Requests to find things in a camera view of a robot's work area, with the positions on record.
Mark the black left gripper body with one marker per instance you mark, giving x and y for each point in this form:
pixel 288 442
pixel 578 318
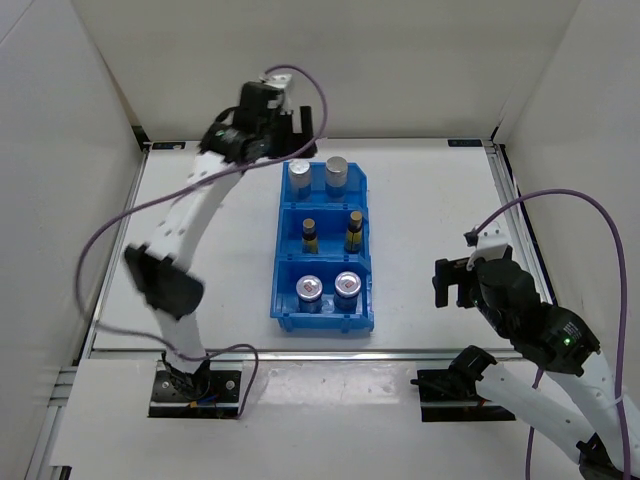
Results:
pixel 279 137

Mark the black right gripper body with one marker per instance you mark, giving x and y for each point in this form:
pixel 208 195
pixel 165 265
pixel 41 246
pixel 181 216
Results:
pixel 492 315

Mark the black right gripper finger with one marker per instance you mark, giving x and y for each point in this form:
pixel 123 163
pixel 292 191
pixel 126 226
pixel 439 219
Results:
pixel 452 271
pixel 441 293

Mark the silver lid jar front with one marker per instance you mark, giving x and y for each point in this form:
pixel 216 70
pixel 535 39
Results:
pixel 336 176

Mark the silver lid jar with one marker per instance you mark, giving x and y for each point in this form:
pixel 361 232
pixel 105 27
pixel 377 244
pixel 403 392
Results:
pixel 299 174
pixel 336 176

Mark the yellow label sauce bottle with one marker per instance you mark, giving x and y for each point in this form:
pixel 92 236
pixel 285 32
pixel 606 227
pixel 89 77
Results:
pixel 353 236
pixel 310 243

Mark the yellow label sauce bottle front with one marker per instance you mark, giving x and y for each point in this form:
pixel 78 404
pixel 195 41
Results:
pixel 310 243

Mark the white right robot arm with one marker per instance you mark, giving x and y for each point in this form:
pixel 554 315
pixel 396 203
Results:
pixel 601 433

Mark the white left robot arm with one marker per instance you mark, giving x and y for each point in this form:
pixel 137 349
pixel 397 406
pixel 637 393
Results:
pixel 160 267

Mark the blue plastic divided bin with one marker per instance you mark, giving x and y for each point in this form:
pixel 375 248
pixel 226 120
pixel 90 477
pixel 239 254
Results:
pixel 291 263

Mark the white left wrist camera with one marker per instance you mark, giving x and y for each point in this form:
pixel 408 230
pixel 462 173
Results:
pixel 284 83

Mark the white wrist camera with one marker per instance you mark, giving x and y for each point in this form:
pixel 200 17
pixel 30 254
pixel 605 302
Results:
pixel 284 83
pixel 488 244

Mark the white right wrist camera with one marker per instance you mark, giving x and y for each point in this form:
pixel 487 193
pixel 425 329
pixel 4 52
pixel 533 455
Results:
pixel 488 244

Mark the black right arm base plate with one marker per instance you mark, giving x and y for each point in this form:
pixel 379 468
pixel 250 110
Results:
pixel 442 402

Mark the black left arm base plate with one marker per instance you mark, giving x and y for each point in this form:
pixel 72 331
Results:
pixel 219 401

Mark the aluminium table edge rail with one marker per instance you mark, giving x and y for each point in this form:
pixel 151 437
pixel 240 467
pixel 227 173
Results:
pixel 298 356

